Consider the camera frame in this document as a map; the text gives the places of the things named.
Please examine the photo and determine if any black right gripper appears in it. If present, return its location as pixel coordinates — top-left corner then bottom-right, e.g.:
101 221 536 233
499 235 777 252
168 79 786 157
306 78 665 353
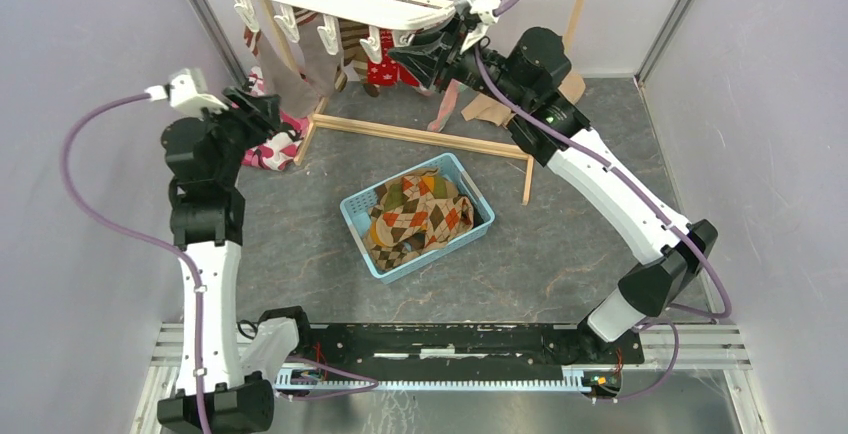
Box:
387 10 530 113

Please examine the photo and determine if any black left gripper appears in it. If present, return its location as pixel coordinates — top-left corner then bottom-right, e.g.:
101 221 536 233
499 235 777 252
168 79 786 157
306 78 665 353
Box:
189 85 282 186

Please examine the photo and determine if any orange white striped beige sock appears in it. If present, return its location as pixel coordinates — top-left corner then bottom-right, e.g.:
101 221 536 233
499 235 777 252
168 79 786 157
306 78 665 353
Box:
294 9 341 97

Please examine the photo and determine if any white plastic clip hanger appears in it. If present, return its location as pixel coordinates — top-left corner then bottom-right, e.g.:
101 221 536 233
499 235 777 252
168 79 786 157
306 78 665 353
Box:
234 0 454 64

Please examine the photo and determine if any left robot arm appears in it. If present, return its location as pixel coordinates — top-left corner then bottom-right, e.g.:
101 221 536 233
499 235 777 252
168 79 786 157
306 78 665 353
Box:
157 76 314 433

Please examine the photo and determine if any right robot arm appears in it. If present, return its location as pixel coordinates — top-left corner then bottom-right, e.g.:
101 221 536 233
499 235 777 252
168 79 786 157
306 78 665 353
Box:
387 16 718 362

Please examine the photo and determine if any pink sock with green print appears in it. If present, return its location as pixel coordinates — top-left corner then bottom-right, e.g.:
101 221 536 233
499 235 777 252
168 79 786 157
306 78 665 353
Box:
427 80 464 132

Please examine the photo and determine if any pink camouflage cloth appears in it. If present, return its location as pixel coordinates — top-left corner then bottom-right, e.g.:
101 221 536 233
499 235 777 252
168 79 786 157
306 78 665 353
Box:
241 97 311 171

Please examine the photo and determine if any red snowflake sock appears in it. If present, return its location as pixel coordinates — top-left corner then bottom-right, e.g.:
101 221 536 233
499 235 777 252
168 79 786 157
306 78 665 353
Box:
366 40 420 88

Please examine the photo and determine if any beige crumpled cloth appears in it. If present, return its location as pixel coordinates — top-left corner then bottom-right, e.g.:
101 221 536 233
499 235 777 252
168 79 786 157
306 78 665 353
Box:
461 72 586 127

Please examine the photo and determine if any brown cream striped sock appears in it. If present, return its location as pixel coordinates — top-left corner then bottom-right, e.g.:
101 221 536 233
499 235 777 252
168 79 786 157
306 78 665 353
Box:
339 19 380 97

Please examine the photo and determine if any light blue plastic basket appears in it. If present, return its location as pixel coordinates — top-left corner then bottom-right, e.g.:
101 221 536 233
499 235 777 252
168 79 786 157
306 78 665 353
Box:
339 153 496 284

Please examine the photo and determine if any argyle patterned sock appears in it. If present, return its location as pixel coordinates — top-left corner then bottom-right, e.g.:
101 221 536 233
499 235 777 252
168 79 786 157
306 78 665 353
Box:
363 167 475 271

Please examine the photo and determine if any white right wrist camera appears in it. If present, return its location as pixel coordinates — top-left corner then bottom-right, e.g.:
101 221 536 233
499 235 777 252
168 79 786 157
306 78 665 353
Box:
452 0 501 54

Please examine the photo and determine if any wooden hanger stand frame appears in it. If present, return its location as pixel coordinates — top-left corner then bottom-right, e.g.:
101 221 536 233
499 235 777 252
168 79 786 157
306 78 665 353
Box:
274 0 585 205

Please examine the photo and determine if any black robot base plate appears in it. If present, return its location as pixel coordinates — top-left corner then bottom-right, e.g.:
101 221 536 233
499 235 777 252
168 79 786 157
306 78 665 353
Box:
272 323 646 398

